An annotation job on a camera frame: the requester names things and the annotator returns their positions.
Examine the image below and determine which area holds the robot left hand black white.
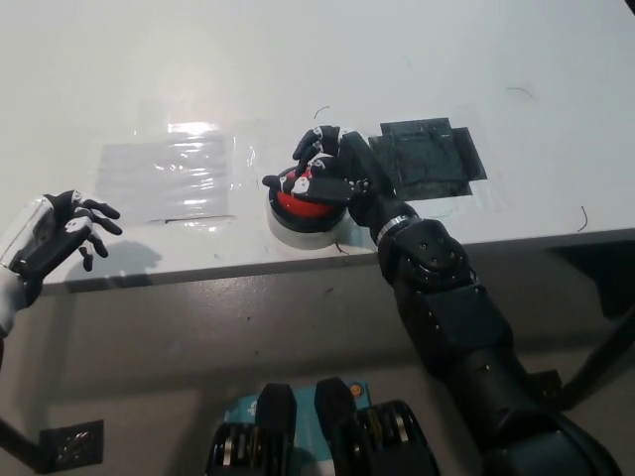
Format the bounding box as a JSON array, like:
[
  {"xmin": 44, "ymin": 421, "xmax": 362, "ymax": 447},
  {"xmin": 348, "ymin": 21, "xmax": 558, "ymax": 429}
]
[{"xmin": 0, "ymin": 189, "xmax": 124, "ymax": 308}]

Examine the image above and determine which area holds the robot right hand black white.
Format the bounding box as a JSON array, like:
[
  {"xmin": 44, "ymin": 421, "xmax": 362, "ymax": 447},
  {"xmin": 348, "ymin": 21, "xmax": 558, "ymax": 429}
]
[{"xmin": 261, "ymin": 124, "xmax": 409, "ymax": 235}]

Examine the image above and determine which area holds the red dome push button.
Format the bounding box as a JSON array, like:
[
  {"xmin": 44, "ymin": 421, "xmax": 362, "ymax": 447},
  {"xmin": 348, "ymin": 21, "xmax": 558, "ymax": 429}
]
[{"xmin": 264, "ymin": 166, "xmax": 354, "ymax": 257}]

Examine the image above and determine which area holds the black tape patch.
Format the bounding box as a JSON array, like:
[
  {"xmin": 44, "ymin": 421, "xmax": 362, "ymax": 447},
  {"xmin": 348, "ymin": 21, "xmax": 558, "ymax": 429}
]
[{"xmin": 366, "ymin": 117, "xmax": 489, "ymax": 201}]

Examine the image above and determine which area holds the clear plastic taped patch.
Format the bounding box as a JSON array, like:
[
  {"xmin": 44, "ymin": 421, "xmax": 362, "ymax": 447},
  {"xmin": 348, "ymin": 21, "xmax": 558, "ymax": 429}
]
[{"xmin": 92, "ymin": 131, "xmax": 235, "ymax": 224}]

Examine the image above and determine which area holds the dark metal table leg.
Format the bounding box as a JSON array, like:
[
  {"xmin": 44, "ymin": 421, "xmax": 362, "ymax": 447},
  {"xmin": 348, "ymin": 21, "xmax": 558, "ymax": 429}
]
[
  {"xmin": 0, "ymin": 415, "xmax": 45, "ymax": 475},
  {"xmin": 564, "ymin": 292, "xmax": 635, "ymax": 413}
]

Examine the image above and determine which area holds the dark table frame beam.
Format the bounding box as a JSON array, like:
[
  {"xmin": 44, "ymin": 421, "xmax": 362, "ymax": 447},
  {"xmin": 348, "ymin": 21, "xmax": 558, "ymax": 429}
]
[{"xmin": 545, "ymin": 245, "xmax": 635, "ymax": 321}]

